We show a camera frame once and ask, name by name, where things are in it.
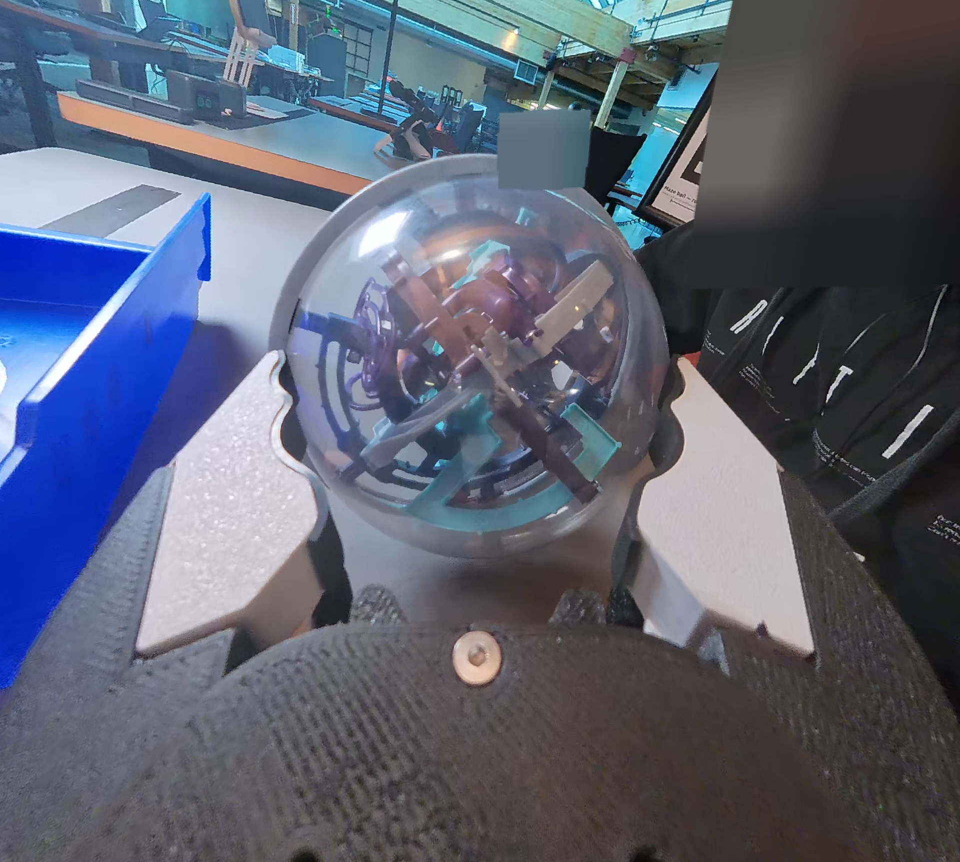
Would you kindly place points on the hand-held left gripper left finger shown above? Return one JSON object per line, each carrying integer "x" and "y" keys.
{"x": 225, "y": 540}

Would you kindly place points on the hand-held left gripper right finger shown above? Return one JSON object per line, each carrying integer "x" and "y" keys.
{"x": 720, "y": 540}

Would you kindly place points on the clear maze ball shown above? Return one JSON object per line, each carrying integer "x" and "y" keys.
{"x": 473, "y": 352}

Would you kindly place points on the person's right forearm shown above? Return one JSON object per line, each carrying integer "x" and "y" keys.
{"x": 675, "y": 292}

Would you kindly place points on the person's black clothing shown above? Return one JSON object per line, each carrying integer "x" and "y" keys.
{"x": 855, "y": 442}

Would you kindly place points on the blue plastic tray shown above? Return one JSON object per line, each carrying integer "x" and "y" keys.
{"x": 83, "y": 397}

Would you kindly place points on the wooden edged desk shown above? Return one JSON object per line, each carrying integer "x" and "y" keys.
{"x": 248, "y": 134}

